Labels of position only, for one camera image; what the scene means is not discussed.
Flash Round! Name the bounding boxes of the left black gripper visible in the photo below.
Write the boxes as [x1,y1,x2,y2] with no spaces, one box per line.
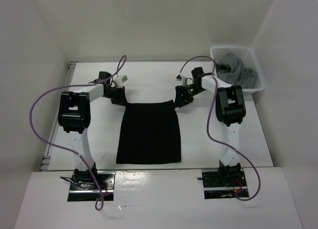
[103,86,128,107]

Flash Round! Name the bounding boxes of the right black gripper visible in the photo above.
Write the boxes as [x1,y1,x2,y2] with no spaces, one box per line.
[173,84,206,108]

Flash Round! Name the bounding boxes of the black skirt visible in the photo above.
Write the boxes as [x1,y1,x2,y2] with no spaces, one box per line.
[116,100,181,164]

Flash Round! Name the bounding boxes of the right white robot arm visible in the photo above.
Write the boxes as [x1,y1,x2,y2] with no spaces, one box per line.
[174,67,246,186]

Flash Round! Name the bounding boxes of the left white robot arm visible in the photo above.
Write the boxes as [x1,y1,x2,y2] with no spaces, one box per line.
[58,72,128,189]

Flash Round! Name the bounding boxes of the grey skirt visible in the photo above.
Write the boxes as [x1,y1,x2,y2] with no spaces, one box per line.
[216,53,257,89]

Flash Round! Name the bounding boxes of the white plastic basket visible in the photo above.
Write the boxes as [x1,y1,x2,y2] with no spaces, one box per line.
[210,45,266,95]

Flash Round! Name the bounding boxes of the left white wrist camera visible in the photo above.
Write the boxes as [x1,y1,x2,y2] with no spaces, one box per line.
[113,76,128,87]

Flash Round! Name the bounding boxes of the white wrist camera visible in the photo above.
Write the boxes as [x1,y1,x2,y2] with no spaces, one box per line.
[176,75,188,86]
[113,76,128,87]

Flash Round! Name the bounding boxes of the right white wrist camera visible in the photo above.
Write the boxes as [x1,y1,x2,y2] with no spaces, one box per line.
[176,75,188,86]

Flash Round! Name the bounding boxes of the aluminium table edge rail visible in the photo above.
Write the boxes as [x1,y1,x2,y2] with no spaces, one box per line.
[39,61,78,171]

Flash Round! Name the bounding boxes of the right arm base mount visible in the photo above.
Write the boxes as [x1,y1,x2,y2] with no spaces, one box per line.
[197,169,249,199]

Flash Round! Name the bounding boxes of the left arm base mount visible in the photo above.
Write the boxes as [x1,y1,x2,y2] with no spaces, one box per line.
[60,171,116,202]

